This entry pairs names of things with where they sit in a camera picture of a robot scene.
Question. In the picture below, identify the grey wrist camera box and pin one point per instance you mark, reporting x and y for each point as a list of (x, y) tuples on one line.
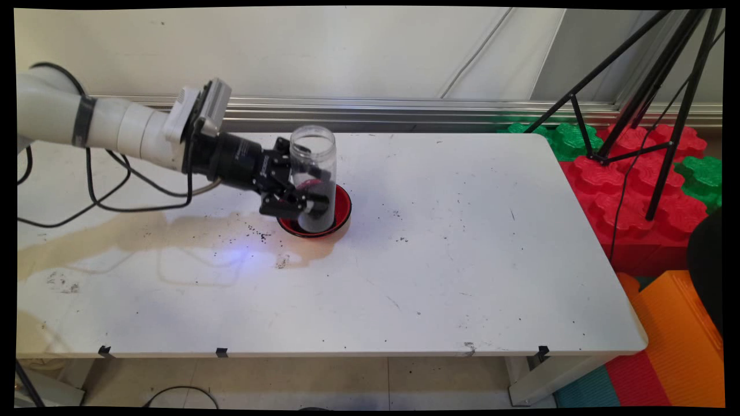
[(215, 104)]

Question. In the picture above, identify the teal floor mat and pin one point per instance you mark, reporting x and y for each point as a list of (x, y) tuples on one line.
[(587, 390)]

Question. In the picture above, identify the black tripod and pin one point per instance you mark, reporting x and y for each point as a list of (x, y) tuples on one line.
[(676, 115)]

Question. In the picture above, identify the black round object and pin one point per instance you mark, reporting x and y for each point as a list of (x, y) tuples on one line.
[(708, 271)]

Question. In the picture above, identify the black tape piece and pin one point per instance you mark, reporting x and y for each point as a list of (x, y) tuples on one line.
[(222, 352), (542, 352), (104, 350)]

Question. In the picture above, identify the orange foam mat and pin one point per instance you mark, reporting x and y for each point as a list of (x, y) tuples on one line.
[(676, 335)]

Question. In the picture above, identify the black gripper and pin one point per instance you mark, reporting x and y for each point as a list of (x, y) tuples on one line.
[(231, 162)]

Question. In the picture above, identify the red bowl with black rim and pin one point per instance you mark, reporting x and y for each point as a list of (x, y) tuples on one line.
[(344, 211)]

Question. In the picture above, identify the clear plastic jar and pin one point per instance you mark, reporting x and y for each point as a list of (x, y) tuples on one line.
[(312, 144)]

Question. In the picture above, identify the aluminium wall rail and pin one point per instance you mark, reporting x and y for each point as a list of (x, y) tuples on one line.
[(404, 112)]

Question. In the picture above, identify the small red floor mat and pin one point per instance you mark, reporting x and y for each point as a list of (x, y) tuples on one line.
[(636, 381)]

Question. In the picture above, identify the white table leg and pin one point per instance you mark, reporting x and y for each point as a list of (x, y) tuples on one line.
[(549, 378)]

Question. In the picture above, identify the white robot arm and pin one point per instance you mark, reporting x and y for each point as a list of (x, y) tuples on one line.
[(127, 127)]

